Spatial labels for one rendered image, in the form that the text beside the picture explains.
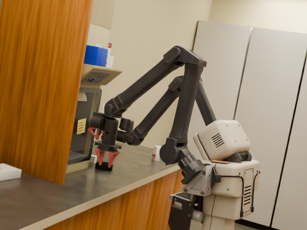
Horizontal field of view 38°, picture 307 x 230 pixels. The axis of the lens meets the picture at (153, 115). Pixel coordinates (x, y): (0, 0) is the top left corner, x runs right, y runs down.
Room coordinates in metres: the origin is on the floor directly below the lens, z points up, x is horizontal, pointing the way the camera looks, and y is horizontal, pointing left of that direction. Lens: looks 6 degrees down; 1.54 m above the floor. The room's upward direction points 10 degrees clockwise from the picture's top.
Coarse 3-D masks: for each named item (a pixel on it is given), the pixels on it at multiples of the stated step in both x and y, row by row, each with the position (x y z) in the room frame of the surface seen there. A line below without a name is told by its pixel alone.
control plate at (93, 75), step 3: (93, 72) 2.14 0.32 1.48; (90, 75) 2.16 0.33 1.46; (93, 75) 2.18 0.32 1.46; (96, 75) 2.20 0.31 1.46; (99, 75) 2.23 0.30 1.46; (102, 75) 2.25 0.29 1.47; (105, 75) 2.28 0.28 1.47; (108, 75) 2.30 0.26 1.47; (84, 78) 2.15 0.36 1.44; (87, 78) 2.17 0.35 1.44; (90, 78) 2.20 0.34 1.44; (93, 78) 2.22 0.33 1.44; (96, 78) 2.24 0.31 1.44; (99, 78) 2.27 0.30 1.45; (102, 78) 2.29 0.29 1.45; (81, 81) 2.16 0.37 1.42; (84, 81) 2.18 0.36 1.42; (87, 81) 2.20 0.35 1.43; (93, 81) 2.25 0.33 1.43; (96, 81) 2.28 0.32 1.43; (99, 81) 2.30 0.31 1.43
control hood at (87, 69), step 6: (84, 66) 2.11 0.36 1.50; (90, 66) 2.10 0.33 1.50; (96, 66) 2.12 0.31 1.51; (84, 72) 2.11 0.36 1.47; (90, 72) 2.12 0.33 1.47; (96, 72) 2.17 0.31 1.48; (102, 72) 2.22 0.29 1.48; (108, 72) 2.26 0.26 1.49; (114, 72) 2.32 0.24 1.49; (120, 72) 2.37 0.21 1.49; (108, 78) 2.35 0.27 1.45; (96, 84) 2.33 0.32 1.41; (102, 84) 2.38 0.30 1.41
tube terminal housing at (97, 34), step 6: (90, 24) 2.23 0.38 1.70; (90, 30) 2.24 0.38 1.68; (96, 30) 2.29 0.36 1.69; (102, 30) 2.35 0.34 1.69; (108, 30) 2.41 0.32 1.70; (90, 36) 2.25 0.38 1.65; (96, 36) 2.30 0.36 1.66; (102, 36) 2.36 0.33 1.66; (108, 36) 2.42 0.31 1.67; (90, 42) 2.26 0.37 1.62; (102, 42) 2.37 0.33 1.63; (84, 84) 2.26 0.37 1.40; (90, 84) 2.32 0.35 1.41; (84, 162) 2.38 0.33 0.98; (72, 168) 2.28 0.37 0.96; (78, 168) 2.33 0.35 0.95; (84, 168) 2.39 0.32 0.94
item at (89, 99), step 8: (80, 88) 2.21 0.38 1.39; (88, 88) 2.28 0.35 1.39; (96, 88) 2.36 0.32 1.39; (80, 96) 2.22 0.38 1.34; (88, 96) 2.29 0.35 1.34; (96, 96) 2.37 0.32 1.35; (80, 104) 2.23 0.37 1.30; (88, 104) 2.30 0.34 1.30; (96, 104) 2.38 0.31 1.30; (80, 112) 2.24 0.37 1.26; (88, 112) 2.32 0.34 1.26; (88, 120) 2.33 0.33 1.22; (88, 128) 2.34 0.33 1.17; (72, 136) 2.21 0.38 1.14; (80, 136) 2.28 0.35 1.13; (88, 136) 2.36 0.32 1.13; (72, 144) 2.22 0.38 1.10; (80, 144) 2.29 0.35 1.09; (88, 144) 2.37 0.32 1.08; (72, 152) 2.23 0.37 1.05; (80, 152) 2.30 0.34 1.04; (88, 152) 2.38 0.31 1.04; (72, 160) 2.24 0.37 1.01; (80, 160) 2.32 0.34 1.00; (88, 160) 2.40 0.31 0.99
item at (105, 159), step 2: (102, 134) 2.45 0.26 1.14; (100, 152) 2.45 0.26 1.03; (106, 152) 2.44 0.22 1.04; (108, 152) 2.44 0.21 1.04; (100, 154) 2.45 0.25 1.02; (106, 154) 2.44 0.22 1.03; (108, 154) 2.44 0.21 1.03; (104, 156) 2.44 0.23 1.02; (106, 156) 2.44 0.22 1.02; (108, 156) 2.44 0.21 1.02; (104, 158) 2.44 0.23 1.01; (106, 158) 2.44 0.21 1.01; (108, 158) 2.44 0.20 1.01; (104, 160) 2.44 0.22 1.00; (106, 160) 2.44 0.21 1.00; (98, 162) 2.45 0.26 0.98; (102, 162) 2.44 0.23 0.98; (104, 162) 2.44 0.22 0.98; (106, 162) 2.44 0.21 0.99; (102, 164) 2.44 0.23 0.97; (104, 164) 2.44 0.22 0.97; (106, 164) 2.44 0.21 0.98; (112, 164) 2.48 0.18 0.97
